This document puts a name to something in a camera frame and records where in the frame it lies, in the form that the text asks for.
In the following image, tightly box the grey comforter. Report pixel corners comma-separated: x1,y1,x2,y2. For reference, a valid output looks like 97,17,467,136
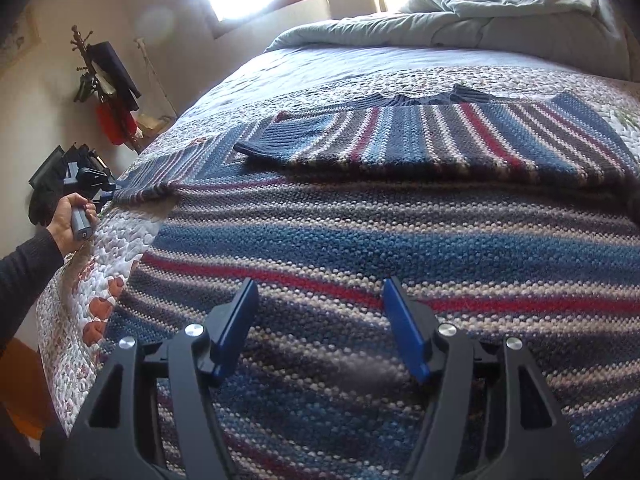
265,0,626,81

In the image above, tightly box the striped knit sweater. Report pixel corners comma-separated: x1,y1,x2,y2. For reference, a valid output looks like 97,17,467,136
100,85,640,480

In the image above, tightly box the person's left forearm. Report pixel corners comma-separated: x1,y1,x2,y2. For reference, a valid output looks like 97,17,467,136
0,229,66,357

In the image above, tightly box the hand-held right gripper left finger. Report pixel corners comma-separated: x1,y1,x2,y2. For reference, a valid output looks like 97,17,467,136
62,277,261,480

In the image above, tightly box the wooden coat rack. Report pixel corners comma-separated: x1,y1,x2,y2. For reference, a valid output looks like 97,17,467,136
70,24,147,153

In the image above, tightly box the black garment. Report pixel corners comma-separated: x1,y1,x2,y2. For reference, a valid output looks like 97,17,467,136
89,42,142,111

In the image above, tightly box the floral quilted bedspread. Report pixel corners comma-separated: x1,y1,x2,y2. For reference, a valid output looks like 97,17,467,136
37,45,640,436

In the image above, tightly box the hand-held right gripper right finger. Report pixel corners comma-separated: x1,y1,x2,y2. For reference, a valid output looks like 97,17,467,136
382,276,586,480

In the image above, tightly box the person's left hand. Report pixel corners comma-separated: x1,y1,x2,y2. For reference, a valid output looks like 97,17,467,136
46,192,99,252

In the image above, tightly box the black bag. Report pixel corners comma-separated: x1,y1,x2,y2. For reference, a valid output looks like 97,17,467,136
27,145,107,227

